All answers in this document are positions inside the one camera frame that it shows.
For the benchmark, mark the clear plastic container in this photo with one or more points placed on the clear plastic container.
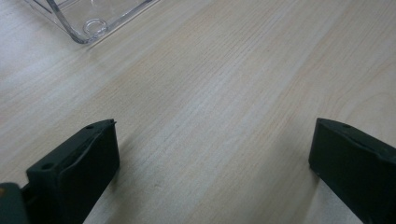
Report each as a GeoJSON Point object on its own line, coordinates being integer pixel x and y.
{"type": "Point", "coordinates": [84, 17]}

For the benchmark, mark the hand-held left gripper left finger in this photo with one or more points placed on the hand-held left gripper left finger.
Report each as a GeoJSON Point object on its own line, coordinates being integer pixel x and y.
{"type": "Point", "coordinates": [74, 174]}

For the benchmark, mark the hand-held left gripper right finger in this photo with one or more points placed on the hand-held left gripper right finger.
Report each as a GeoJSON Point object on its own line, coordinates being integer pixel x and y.
{"type": "Point", "coordinates": [355, 168]}

